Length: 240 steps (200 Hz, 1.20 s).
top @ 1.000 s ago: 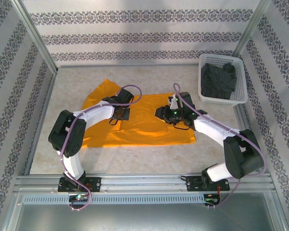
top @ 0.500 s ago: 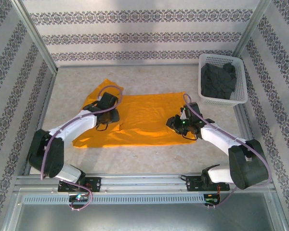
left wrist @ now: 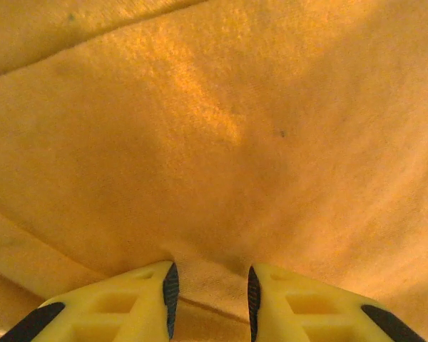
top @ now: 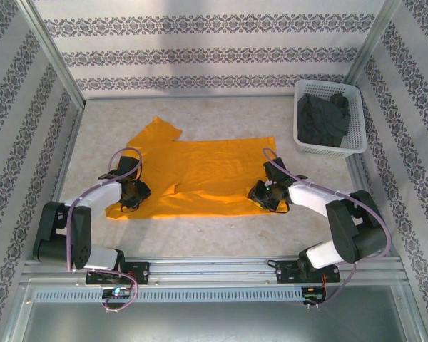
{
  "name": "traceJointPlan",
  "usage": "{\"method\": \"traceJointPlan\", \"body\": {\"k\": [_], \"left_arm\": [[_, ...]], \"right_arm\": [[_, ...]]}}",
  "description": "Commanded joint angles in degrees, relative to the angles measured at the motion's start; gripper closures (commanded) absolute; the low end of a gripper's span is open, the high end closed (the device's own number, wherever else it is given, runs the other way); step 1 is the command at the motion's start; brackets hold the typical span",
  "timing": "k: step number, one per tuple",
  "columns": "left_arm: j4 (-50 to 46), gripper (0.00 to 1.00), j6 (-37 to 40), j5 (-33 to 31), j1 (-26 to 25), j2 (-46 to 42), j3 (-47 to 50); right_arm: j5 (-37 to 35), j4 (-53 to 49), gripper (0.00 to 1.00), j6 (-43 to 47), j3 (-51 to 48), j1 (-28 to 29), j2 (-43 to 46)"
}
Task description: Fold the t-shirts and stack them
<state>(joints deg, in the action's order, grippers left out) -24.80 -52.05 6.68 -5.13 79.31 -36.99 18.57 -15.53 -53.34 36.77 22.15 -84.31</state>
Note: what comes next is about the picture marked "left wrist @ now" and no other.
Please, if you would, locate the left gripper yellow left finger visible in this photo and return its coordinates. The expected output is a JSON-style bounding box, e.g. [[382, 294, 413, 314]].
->
[[0, 260, 180, 342]]

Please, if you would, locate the yellow orange t-shirt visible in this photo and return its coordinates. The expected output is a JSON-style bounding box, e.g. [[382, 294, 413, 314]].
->
[[0, 0, 428, 342]]

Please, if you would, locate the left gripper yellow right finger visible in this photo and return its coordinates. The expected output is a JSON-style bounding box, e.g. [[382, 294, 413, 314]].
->
[[247, 263, 428, 342]]

